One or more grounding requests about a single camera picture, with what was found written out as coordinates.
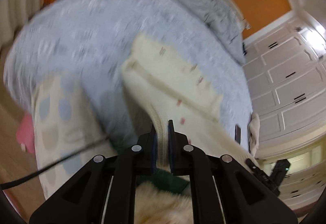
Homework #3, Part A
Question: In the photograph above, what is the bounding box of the black cable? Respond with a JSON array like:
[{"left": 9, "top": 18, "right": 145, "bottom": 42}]
[{"left": 0, "top": 137, "right": 110, "bottom": 190}]

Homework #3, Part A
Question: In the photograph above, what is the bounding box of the black phone on bed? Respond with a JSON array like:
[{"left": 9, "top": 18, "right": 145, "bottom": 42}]
[{"left": 235, "top": 124, "right": 241, "bottom": 144}]

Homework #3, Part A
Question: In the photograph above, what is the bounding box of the white panelled wardrobe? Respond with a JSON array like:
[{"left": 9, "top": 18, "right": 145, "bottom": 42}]
[{"left": 243, "top": 17, "right": 325, "bottom": 214}]

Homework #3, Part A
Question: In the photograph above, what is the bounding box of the grey crumpled duvet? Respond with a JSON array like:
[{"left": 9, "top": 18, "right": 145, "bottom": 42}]
[{"left": 177, "top": 0, "right": 245, "bottom": 65}]

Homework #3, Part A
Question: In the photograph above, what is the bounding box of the cream knit cardigan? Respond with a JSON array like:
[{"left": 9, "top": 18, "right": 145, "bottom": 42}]
[{"left": 122, "top": 33, "right": 253, "bottom": 169}]

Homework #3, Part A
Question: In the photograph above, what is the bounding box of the light blue butterfly bedspread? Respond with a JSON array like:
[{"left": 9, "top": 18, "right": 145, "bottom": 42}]
[{"left": 3, "top": 0, "right": 252, "bottom": 149}]

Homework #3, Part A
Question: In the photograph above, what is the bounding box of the polka dot bed sheet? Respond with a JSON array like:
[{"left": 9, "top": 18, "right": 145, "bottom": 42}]
[{"left": 32, "top": 73, "right": 117, "bottom": 198}]

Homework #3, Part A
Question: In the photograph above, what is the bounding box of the pink object on floor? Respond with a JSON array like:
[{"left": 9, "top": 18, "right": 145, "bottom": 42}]
[{"left": 16, "top": 113, "right": 35, "bottom": 154}]

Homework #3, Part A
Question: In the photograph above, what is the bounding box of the cream cloth at bed edge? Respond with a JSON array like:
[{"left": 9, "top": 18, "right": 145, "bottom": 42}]
[{"left": 248, "top": 112, "right": 260, "bottom": 157}]

